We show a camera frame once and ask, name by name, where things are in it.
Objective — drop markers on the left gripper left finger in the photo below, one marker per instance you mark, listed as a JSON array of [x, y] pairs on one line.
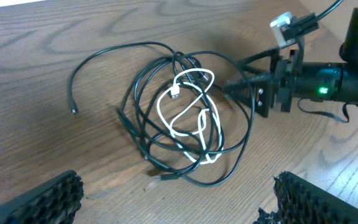
[[54, 201]]

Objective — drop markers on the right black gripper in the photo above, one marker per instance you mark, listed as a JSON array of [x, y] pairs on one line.
[[290, 78]]

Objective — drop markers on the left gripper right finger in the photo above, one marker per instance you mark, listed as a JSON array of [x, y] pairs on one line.
[[299, 201]]

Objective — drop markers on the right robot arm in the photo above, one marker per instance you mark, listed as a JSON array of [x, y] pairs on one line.
[[259, 64]]

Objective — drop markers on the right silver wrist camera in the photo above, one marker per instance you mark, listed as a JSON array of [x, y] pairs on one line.
[[287, 28]]

